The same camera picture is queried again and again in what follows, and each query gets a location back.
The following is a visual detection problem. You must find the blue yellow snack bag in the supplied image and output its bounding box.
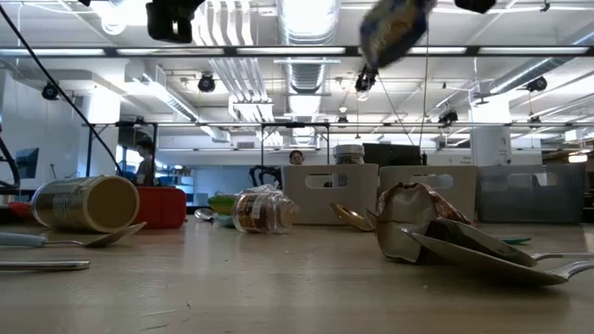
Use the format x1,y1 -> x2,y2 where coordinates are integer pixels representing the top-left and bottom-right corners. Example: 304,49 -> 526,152
358,0 -> 438,71

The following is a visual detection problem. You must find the red-lid spice container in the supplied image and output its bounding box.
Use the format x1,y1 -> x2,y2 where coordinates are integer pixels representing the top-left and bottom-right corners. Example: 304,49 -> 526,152
133,186 -> 188,230

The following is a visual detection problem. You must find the white printed noodle packet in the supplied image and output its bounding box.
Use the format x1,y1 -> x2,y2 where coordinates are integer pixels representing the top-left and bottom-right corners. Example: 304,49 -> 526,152
207,183 -> 282,218

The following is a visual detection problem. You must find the white-lid spice jar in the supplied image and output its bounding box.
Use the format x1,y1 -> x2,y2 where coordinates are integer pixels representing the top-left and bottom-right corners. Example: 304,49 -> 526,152
332,143 -> 367,166

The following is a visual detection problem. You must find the teal-handled silver spoon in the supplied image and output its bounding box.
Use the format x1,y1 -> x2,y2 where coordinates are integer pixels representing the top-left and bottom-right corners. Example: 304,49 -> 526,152
193,207 -> 237,229

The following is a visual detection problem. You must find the gold-lid nori furikake jar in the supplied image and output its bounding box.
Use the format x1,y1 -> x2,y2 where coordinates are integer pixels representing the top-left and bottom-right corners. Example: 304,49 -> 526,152
31,174 -> 141,235

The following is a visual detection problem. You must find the red ramen packet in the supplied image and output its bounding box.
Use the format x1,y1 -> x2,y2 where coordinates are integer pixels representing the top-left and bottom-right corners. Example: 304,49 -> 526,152
6,200 -> 34,220

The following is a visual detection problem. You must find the blue-handled silver spoon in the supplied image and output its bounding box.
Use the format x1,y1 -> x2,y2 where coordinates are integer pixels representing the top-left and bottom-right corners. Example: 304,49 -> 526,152
0,221 -> 148,249

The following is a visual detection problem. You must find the large silver spoon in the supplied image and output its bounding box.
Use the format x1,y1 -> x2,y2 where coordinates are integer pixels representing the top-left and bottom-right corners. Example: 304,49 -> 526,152
0,259 -> 92,273

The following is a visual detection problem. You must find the wide black monitor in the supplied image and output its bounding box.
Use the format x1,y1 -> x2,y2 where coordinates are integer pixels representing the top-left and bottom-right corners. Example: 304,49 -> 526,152
362,142 -> 428,168

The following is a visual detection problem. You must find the small computer monitor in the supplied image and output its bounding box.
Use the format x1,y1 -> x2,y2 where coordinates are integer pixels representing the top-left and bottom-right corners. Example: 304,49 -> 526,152
15,147 -> 41,180

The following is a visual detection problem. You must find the orange brown snack packet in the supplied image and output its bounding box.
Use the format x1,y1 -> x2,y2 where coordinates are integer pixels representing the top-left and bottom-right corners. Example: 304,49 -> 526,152
373,181 -> 474,264

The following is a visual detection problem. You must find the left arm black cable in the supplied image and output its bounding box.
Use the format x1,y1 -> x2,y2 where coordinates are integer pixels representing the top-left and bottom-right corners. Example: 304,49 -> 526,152
0,3 -> 125,178

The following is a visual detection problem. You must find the black background workstation frame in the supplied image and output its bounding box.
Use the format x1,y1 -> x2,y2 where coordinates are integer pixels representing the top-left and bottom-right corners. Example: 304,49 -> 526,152
84,120 -> 331,187

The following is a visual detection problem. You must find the grey plastic handled bin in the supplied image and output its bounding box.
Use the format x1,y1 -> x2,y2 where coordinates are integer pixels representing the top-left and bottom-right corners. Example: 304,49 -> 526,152
477,162 -> 588,225

